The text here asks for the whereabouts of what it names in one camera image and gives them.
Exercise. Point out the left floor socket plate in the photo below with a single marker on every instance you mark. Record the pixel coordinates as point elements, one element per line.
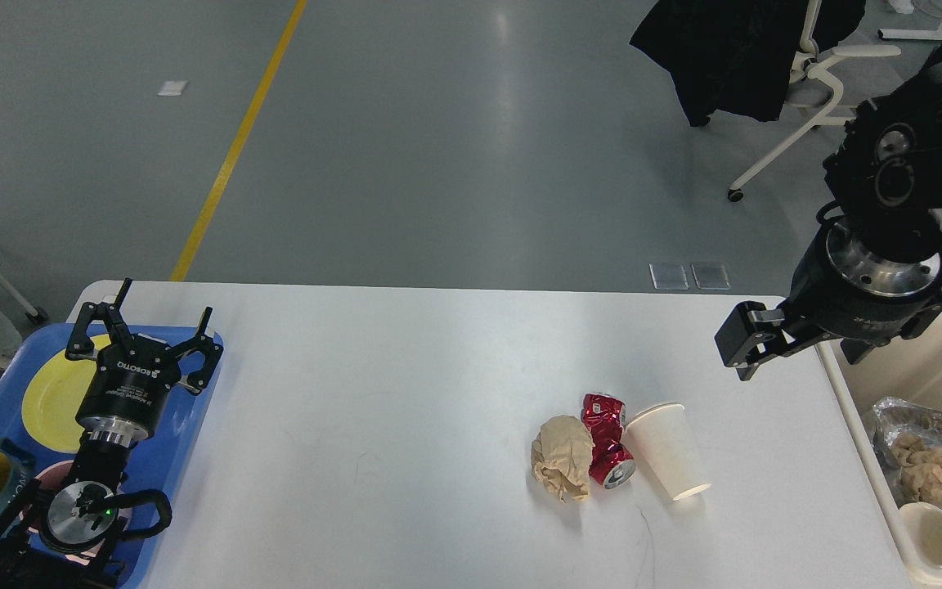
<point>669,276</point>

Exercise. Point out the yellow plastic plate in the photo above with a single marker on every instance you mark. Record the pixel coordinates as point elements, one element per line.
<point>51,400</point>

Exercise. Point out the right floor socket plate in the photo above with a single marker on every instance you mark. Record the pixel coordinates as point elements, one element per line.
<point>710,276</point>

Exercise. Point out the black jacket on chair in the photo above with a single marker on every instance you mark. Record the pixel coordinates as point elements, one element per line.
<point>730,56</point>

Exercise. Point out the crushed red can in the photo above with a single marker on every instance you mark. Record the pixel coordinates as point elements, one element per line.
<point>605,417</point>

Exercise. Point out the foil bag with paper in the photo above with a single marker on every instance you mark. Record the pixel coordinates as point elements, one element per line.
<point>907,441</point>

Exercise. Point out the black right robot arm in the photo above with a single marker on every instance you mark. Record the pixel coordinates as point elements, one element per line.
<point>886,178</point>

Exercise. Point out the white office chair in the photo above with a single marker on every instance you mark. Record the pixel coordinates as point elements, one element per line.
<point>808,64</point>

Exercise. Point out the crumpled brown paper ball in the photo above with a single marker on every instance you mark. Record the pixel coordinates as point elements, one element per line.
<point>561,456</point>

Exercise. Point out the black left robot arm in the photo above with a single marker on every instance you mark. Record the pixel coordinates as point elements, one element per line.
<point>103,455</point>

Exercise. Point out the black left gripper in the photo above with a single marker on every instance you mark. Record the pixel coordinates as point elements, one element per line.
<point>127,393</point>

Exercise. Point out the white plastic bin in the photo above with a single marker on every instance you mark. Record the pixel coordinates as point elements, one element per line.
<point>907,369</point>

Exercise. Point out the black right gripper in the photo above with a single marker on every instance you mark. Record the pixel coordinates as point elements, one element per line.
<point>842,288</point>

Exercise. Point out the floor socket plate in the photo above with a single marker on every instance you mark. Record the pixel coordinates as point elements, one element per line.
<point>669,276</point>
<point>710,276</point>

